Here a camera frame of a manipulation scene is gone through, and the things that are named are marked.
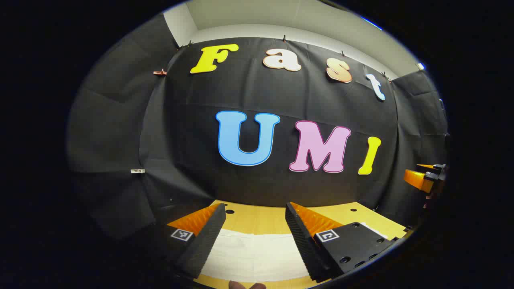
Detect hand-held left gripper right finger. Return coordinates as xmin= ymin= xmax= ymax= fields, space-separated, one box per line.
xmin=285 ymin=202 xmax=397 ymax=282

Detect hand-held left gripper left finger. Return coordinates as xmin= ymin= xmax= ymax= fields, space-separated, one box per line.
xmin=155 ymin=203 xmax=226 ymax=279

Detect white jeans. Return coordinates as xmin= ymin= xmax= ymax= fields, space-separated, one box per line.
xmin=200 ymin=229 xmax=389 ymax=283

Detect black backdrop cloth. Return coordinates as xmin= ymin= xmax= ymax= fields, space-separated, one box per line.
xmin=66 ymin=14 xmax=449 ymax=241

